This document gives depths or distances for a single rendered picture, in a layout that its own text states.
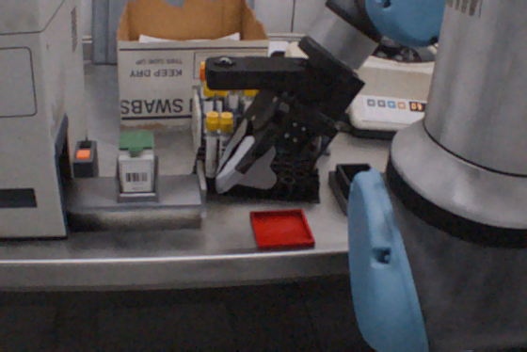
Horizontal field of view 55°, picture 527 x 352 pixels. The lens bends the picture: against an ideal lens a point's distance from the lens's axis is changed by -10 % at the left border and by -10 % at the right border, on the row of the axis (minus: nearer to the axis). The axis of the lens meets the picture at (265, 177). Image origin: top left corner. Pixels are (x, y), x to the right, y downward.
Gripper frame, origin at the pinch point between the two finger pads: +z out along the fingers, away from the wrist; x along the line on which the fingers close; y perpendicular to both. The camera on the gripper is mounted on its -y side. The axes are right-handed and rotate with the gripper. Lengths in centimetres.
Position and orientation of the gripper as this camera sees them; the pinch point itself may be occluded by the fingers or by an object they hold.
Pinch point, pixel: (217, 180)
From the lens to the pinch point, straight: 67.4
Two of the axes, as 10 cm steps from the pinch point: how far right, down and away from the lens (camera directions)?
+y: 8.1, 4.0, 4.2
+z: -5.6, 7.5, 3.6
